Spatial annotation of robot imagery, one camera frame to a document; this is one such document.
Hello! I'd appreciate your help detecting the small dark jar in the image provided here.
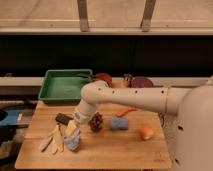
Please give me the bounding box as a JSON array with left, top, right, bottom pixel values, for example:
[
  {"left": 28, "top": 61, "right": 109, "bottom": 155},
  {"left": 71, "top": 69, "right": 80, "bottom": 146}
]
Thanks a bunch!
[{"left": 123, "top": 74, "right": 133, "bottom": 87}]

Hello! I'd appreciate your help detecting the orange peach fruit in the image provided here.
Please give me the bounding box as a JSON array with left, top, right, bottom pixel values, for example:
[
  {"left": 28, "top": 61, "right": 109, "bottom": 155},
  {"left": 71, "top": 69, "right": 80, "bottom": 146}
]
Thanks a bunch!
[{"left": 139, "top": 126, "right": 154, "bottom": 140}]

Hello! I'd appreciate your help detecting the blue sponge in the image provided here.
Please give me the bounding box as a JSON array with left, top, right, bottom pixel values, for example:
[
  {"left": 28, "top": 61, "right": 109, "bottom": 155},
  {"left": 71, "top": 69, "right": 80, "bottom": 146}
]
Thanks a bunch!
[{"left": 109, "top": 117, "right": 129, "bottom": 130}]

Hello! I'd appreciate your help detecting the green plastic tray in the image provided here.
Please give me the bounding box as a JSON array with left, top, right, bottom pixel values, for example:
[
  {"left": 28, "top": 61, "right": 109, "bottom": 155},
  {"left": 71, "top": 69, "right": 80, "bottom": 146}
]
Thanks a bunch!
[{"left": 38, "top": 69, "right": 93, "bottom": 103}]

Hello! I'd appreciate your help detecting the dark red grape bunch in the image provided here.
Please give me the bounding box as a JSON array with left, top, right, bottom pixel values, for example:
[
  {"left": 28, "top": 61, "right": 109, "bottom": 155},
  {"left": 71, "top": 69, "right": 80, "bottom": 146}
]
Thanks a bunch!
[{"left": 89, "top": 112, "right": 103, "bottom": 132}]

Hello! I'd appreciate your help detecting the wooden fork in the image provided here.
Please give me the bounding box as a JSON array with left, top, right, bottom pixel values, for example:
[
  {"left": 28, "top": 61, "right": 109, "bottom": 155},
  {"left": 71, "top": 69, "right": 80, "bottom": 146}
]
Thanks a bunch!
[{"left": 55, "top": 125, "right": 64, "bottom": 152}]

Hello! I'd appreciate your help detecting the black rectangular block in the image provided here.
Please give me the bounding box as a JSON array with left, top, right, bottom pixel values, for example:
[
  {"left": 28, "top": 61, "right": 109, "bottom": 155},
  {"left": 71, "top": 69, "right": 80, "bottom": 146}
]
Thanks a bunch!
[{"left": 55, "top": 113, "right": 73, "bottom": 125}]

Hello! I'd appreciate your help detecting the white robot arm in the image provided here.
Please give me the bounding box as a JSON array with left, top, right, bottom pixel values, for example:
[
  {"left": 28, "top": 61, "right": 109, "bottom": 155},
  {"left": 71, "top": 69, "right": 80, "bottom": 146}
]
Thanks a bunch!
[{"left": 74, "top": 78, "right": 213, "bottom": 171}]

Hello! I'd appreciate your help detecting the grey-blue towel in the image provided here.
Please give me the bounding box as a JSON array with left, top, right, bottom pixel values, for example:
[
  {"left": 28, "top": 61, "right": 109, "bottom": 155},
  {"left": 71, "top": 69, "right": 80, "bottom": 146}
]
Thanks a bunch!
[{"left": 64, "top": 129, "right": 80, "bottom": 151}]

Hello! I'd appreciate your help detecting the blue object at left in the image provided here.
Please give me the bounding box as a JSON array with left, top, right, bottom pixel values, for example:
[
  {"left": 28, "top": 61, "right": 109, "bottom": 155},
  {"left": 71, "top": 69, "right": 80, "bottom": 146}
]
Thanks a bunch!
[{"left": 0, "top": 109, "right": 22, "bottom": 126}]

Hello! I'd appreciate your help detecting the red bowl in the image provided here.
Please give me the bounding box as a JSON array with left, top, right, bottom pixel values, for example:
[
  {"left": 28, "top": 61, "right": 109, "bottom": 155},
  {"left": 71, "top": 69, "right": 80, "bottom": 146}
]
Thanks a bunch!
[{"left": 93, "top": 73, "right": 112, "bottom": 86}]

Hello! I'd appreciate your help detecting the orange carrot toy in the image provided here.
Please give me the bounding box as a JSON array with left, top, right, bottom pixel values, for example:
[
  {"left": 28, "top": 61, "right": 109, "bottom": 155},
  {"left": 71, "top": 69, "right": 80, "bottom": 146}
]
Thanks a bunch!
[{"left": 115, "top": 108, "right": 137, "bottom": 117}]

